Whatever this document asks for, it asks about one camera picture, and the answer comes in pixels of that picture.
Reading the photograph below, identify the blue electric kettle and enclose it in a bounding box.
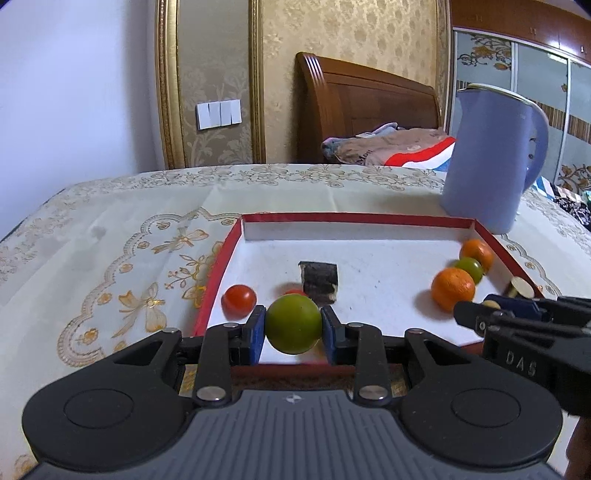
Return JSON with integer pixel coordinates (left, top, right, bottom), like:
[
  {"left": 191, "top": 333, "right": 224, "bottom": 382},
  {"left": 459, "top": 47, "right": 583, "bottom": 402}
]
[{"left": 438, "top": 83, "right": 550, "bottom": 235}]

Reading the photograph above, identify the green tomato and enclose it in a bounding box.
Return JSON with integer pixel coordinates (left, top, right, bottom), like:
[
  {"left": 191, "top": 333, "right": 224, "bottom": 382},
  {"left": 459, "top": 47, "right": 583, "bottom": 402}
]
[
  {"left": 450, "top": 257, "right": 485, "bottom": 283},
  {"left": 264, "top": 294, "right": 323, "bottom": 355}
]

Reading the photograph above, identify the gold wall moulding frame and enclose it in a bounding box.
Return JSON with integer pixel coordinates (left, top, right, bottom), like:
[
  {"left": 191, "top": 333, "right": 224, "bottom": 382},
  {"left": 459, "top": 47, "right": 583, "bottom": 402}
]
[{"left": 154, "top": 0, "right": 267, "bottom": 169}]

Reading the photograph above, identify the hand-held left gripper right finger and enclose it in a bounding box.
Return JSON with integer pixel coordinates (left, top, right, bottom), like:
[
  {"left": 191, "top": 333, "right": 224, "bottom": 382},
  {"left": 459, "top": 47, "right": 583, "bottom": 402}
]
[{"left": 320, "top": 305, "right": 472, "bottom": 402}]

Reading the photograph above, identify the brown printed blanket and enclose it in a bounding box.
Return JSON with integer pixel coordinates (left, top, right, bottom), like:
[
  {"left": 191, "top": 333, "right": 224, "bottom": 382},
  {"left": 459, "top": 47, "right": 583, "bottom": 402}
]
[{"left": 322, "top": 122, "right": 451, "bottom": 164}]

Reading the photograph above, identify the orange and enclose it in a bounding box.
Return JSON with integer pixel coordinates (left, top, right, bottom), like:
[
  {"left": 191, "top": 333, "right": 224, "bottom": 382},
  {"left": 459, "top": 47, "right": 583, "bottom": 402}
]
[
  {"left": 459, "top": 239, "right": 495, "bottom": 271},
  {"left": 431, "top": 268, "right": 476, "bottom": 312}
]

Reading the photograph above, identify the red cardboard box tray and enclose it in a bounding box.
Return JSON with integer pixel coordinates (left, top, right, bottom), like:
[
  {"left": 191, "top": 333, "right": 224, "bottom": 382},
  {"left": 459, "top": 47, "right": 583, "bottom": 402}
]
[{"left": 191, "top": 212, "right": 564, "bottom": 398}]

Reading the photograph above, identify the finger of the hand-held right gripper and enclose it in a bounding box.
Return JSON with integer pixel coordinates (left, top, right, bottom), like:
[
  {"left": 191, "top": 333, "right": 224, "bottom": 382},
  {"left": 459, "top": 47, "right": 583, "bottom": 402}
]
[
  {"left": 484, "top": 294, "right": 591, "bottom": 324},
  {"left": 454, "top": 301, "right": 555, "bottom": 333}
]

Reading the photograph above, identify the wooden bed headboard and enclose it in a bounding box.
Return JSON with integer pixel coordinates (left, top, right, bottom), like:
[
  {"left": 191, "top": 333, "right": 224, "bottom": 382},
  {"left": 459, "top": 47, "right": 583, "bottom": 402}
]
[{"left": 295, "top": 52, "right": 443, "bottom": 163}]

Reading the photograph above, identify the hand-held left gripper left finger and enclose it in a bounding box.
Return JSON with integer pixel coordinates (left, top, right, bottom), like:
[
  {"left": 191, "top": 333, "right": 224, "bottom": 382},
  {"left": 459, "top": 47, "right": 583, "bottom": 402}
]
[{"left": 113, "top": 305, "right": 267, "bottom": 406}]

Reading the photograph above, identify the person's right forearm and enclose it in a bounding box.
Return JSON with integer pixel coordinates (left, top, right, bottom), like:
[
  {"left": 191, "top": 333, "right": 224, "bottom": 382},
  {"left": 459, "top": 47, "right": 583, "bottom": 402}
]
[{"left": 564, "top": 413, "right": 591, "bottom": 480}]

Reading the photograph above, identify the dark floral cloth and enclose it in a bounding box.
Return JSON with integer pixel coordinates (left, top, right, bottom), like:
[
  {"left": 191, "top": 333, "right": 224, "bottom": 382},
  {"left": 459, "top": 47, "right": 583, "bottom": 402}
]
[{"left": 551, "top": 191, "right": 591, "bottom": 229}]

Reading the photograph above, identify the floral sliding door wardrobe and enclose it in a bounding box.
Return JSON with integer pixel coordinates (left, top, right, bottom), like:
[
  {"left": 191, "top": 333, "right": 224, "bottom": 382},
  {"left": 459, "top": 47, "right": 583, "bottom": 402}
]
[{"left": 450, "top": 0, "right": 591, "bottom": 195}]

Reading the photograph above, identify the white light switch panel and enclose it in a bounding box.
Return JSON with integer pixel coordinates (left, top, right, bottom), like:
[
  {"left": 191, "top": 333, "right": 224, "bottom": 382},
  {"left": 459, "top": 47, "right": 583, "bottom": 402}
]
[{"left": 196, "top": 99, "right": 242, "bottom": 130}]

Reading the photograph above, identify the colourful striped quilt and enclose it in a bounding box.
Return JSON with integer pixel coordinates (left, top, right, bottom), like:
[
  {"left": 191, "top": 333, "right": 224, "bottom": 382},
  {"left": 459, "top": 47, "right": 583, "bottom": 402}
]
[{"left": 383, "top": 136, "right": 561, "bottom": 198}]

